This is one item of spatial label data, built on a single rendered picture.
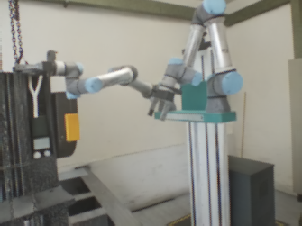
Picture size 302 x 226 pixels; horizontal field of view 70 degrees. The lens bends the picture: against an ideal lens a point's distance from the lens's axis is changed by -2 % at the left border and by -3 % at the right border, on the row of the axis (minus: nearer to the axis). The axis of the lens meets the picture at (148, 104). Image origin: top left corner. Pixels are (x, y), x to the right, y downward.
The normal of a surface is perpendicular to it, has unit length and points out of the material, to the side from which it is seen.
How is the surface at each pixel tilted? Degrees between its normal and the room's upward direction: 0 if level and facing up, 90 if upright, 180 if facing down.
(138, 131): 90
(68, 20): 90
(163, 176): 90
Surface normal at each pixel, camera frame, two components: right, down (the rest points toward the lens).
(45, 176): 0.66, -0.02
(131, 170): 0.47, 0.00
